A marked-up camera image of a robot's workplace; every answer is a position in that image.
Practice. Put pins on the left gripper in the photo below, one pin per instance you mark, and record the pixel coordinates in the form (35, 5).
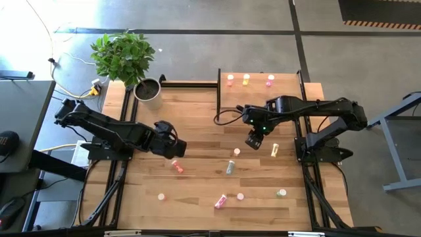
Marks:
(171, 148)

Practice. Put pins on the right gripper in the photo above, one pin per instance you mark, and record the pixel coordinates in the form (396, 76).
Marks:
(255, 140)

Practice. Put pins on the red pill bottle white cap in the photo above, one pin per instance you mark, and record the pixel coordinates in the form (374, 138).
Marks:
(161, 197)
(230, 80)
(177, 166)

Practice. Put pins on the yellow pill bottle white cap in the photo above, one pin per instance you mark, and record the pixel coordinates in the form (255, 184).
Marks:
(274, 149)
(236, 151)
(245, 79)

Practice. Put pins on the pink pill bottle white cap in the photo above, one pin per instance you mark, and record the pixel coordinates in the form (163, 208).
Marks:
(240, 196)
(220, 201)
(270, 80)

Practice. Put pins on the teal pill bottle white cap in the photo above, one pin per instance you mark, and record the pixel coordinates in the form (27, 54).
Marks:
(281, 192)
(230, 167)

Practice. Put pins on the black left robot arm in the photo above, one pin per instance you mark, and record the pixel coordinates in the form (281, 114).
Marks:
(108, 130)

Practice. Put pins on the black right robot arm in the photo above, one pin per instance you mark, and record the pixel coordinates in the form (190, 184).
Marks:
(312, 108)

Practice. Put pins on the white round plant pot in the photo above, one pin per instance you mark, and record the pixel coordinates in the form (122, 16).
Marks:
(147, 89)

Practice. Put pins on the white flat box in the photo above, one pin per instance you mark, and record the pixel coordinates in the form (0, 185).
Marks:
(77, 156)

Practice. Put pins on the white power adapter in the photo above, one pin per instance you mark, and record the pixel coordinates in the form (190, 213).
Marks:
(96, 82)

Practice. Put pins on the green leafy plant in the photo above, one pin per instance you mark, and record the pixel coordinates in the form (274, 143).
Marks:
(121, 56)

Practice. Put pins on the black desk support beam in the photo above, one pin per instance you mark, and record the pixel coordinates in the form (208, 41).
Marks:
(56, 166)

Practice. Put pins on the black plug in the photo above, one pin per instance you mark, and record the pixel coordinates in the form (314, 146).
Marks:
(51, 60)

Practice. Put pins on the grey desk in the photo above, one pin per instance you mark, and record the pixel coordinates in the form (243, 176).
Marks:
(23, 108)

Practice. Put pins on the black round pouch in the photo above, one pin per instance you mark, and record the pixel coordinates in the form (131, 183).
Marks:
(8, 143)

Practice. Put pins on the black computer mouse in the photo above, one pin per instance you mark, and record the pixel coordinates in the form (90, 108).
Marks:
(10, 214)

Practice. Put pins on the black mat orange striped edge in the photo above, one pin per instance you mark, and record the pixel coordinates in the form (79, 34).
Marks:
(378, 11)

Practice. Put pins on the wooden shelf with black frame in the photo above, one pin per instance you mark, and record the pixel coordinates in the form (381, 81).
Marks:
(256, 90)

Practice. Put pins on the black aluminium frame rail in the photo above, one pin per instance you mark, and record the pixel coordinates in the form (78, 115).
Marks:
(125, 105)
(309, 197)
(190, 85)
(184, 234)

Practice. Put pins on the silver metal bracket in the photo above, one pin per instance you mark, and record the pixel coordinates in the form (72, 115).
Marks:
(121, 233)
(306, 234)

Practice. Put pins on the blue metal table frame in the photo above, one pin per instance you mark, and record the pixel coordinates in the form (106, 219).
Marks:
(393, 148)

